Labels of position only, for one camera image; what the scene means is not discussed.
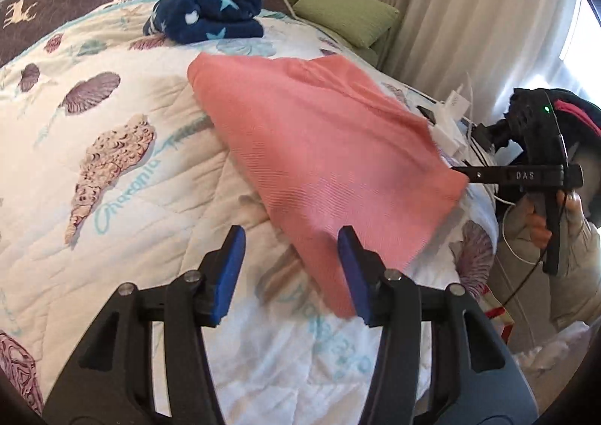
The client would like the white charger box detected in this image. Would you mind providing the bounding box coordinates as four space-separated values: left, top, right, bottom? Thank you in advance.
429 84 473 156

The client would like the navy star print garment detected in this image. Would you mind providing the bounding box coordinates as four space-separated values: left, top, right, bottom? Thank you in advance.
143 0 265 44

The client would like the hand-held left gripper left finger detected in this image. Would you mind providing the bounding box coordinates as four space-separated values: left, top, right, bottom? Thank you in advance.
42 225 247 425

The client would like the white shell print quilt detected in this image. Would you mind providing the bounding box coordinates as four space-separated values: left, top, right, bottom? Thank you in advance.
0 0 499 425

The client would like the person's right forearm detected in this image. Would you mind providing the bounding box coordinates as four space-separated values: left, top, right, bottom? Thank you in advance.
497 194 601 334

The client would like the person's right hand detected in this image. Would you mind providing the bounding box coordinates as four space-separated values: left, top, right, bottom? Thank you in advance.
523 190 587 253

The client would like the white plastic bag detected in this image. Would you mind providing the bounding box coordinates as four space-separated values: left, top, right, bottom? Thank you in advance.
514 321 595 376

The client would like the beige curtain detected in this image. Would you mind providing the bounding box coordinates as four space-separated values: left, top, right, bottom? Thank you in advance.
307 0 583 123

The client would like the pink knit cloth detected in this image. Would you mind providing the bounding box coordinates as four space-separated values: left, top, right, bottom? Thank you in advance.
187 53 470 319

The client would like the black cable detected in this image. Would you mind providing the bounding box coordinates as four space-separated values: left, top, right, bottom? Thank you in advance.
501 244 551 310

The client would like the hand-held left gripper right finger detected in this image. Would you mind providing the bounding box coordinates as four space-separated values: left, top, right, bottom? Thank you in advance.
338 225 536 425

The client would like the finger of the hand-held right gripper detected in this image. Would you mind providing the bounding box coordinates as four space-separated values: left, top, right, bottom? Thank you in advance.
447 165 506 184

